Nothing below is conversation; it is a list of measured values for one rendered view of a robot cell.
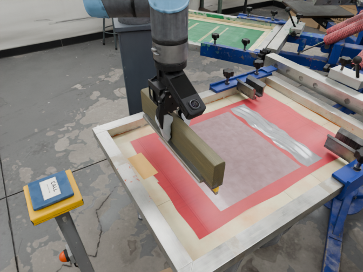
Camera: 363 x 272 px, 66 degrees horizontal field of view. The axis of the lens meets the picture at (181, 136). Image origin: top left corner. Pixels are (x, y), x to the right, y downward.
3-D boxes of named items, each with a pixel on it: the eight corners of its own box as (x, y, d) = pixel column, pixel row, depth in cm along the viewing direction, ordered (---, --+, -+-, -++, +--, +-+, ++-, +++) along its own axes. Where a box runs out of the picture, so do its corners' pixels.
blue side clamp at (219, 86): (215, 104, 111) (216, 89, 107) (208, 99, 115) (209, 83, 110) (269, 85, 123) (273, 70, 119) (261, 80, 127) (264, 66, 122)
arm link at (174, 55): (195, 41, 56) (160, 49, 53) (194, 62, 59) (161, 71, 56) (176, 31, 61) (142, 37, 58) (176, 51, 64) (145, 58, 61)
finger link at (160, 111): (169, 123, 70) (174, 92, 65) (173, 127, 69) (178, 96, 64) (153, 127, 67) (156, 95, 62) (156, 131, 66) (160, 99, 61)
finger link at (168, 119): (159, 131, 75) (163, 100, 70) (170, 143, 71) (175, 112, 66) (149, 133, 73) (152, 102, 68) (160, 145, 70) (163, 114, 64)
